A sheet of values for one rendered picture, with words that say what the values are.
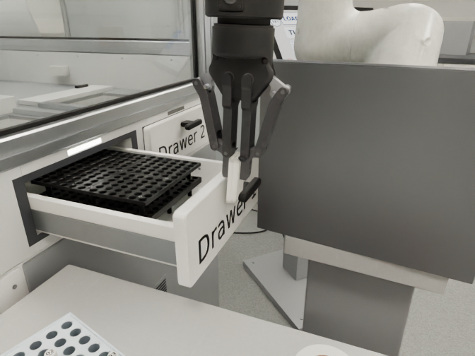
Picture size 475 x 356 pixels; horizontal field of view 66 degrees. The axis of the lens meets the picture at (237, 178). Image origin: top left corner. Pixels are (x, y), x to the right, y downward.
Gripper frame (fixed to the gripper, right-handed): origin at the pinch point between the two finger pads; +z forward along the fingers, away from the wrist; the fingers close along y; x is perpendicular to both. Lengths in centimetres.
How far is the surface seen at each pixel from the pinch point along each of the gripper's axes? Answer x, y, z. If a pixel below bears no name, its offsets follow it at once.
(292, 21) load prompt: 92, -14, -20
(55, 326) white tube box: -20.5, -15.5, 14.5
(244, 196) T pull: -0.4, 1.3, 2.4
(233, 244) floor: 117, -41, 96
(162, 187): 0.1, -12.3, 4.0
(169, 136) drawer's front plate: 28.7, -27.5, 6.0
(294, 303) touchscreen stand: 78, 1, 90
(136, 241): -9.5, -11.0, 7.7
